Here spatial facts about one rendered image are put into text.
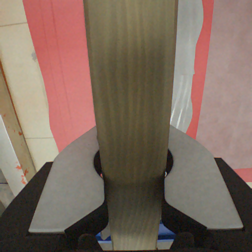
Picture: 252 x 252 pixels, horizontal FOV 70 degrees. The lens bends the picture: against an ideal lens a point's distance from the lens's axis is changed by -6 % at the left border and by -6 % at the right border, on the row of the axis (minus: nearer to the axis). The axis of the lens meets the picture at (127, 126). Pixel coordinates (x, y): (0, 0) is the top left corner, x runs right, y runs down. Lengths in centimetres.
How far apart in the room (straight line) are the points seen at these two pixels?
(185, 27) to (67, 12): 14
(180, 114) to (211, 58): 9
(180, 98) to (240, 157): 17
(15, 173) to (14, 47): 19
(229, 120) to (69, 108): 24
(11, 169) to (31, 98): 12
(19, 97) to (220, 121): 30
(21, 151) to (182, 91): 25
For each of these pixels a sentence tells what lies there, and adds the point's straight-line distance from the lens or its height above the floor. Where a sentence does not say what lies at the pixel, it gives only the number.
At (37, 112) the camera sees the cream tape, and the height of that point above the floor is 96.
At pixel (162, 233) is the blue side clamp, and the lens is 40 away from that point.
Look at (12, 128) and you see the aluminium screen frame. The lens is 31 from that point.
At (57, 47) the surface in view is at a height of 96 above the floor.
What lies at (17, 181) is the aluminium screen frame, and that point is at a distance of 36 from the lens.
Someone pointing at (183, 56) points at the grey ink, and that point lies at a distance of 26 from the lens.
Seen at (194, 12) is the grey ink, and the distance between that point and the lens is 25.
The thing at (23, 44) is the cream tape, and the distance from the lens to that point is 28.
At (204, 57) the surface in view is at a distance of 27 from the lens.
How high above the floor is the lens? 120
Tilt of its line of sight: 61 degrees down
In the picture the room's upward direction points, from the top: 180 degrees counter-clockwise
